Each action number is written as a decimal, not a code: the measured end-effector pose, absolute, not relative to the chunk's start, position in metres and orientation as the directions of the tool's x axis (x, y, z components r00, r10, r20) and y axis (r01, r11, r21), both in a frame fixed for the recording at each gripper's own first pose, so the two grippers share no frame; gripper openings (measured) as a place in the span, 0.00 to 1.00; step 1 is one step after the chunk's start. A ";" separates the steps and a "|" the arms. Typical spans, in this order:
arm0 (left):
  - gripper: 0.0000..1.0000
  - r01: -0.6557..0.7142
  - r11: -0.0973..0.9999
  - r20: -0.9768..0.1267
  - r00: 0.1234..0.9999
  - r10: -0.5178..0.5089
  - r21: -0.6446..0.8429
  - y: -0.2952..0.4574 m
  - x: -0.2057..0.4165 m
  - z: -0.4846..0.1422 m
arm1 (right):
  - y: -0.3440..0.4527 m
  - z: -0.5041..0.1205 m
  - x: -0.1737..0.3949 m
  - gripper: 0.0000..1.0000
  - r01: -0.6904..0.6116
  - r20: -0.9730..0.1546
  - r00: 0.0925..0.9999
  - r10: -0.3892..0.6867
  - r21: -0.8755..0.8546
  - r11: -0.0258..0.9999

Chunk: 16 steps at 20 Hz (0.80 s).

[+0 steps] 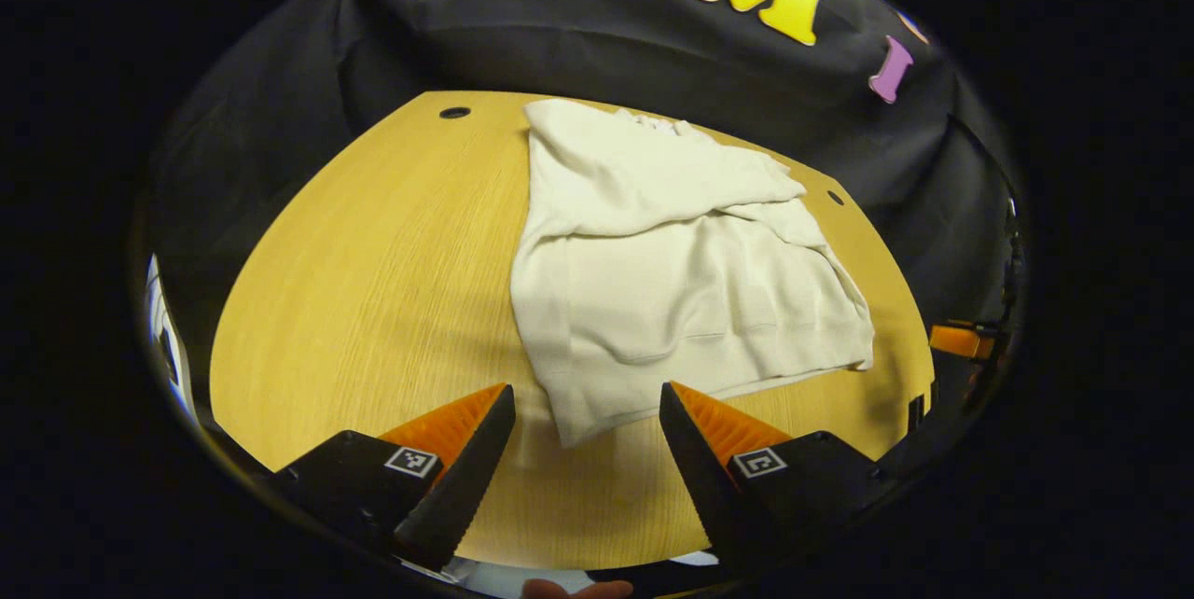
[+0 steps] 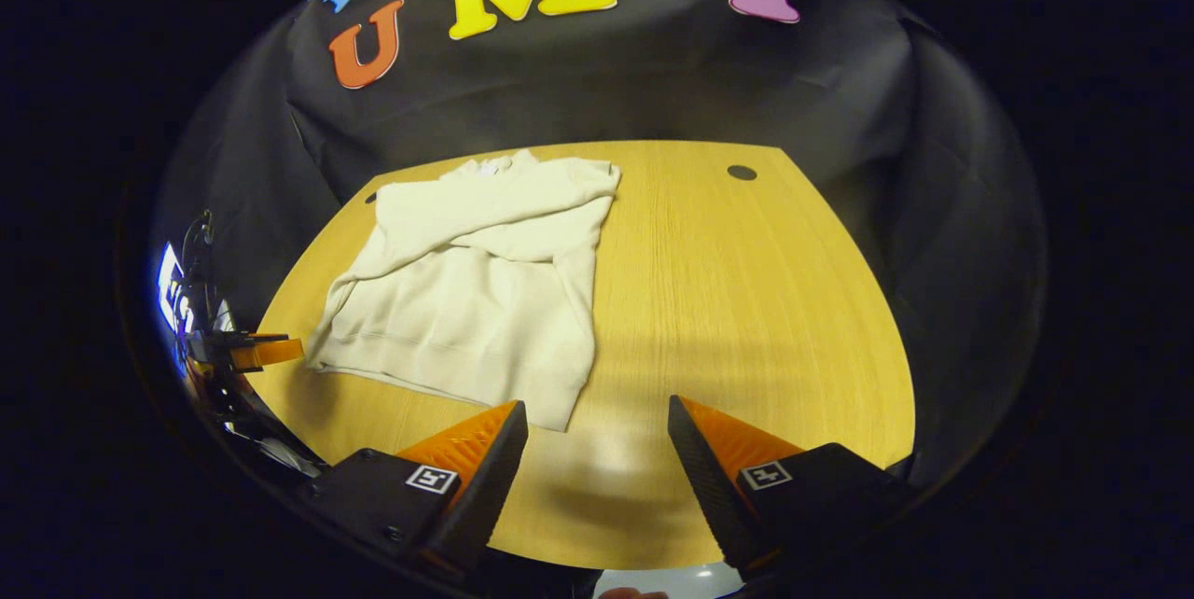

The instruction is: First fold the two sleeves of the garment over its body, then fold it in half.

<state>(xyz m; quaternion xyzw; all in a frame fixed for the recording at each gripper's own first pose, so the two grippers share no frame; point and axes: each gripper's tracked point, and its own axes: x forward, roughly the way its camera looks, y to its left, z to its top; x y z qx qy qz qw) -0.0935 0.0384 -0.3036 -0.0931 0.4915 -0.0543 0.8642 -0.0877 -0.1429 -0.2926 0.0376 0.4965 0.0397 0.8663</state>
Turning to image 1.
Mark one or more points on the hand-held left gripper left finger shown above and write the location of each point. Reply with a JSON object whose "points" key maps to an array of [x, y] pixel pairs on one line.
{"points": [[466, 478]]}

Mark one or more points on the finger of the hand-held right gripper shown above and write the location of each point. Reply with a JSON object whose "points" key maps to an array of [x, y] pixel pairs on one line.
{"points": [[956, 341]]}

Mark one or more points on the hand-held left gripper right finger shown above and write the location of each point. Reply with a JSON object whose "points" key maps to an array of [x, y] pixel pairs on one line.
{"points": [[709, 478]]}

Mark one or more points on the cream knit sweater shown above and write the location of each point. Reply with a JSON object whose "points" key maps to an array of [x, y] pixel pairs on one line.
{"points": [[672, 282]]}

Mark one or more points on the white side desk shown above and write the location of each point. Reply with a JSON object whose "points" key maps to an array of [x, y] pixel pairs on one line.
{"points": [[168, 338]]}

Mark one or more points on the black backdrop cloth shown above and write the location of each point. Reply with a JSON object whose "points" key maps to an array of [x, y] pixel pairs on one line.
{"points": [[606, 48]]}

